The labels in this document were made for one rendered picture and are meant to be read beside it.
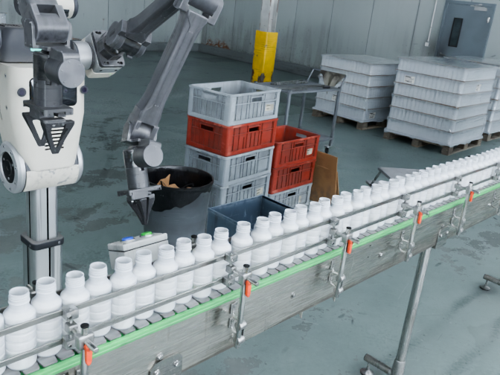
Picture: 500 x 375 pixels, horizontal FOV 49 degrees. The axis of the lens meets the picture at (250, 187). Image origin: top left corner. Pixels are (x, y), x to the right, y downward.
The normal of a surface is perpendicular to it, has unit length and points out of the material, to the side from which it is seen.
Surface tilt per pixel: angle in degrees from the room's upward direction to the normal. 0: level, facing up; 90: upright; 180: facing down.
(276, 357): 0
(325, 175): 102
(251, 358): 0
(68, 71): 90
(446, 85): 90
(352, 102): 89
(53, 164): 90
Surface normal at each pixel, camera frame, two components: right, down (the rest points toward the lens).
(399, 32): -0.70, 0.16
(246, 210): 0.71, 0.30
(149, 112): 0.48, 0.49
